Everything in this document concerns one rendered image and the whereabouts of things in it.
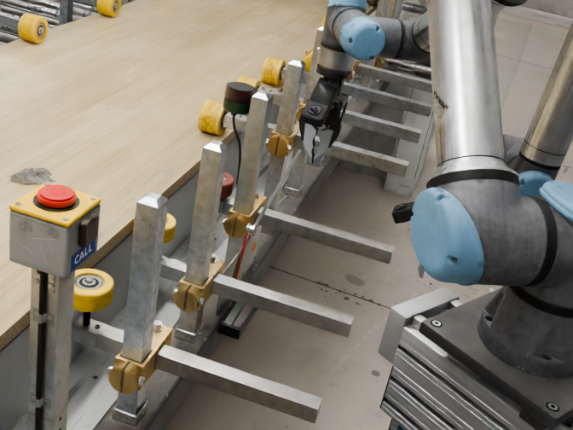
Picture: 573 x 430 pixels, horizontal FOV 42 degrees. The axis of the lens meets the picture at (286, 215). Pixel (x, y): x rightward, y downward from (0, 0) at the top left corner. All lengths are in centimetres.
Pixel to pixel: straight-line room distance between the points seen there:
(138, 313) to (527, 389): 57
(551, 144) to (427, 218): 46
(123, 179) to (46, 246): 81
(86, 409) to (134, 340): 28
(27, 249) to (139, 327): 39
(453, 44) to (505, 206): 23
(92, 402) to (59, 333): 57
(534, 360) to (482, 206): 24
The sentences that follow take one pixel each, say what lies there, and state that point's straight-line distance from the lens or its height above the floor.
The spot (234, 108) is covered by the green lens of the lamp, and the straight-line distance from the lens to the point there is 153.
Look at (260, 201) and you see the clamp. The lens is 168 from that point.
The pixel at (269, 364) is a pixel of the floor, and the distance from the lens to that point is 261.
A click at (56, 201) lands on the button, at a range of 82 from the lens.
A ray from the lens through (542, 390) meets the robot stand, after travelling 105.
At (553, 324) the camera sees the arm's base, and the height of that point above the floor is 111.
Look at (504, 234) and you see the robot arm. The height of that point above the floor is 124.
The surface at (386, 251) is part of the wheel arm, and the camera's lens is 162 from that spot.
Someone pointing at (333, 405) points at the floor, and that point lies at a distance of 251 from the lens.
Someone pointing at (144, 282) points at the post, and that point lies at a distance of 115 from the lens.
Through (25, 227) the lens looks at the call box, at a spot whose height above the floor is 120.
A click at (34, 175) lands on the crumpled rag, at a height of 91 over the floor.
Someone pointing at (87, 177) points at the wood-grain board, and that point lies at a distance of 162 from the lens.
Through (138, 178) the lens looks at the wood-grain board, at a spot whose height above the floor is 90.
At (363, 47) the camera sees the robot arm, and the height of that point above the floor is 128.
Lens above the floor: 162
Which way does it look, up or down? 27 degrees down
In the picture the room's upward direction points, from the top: 11 degrees clockwise
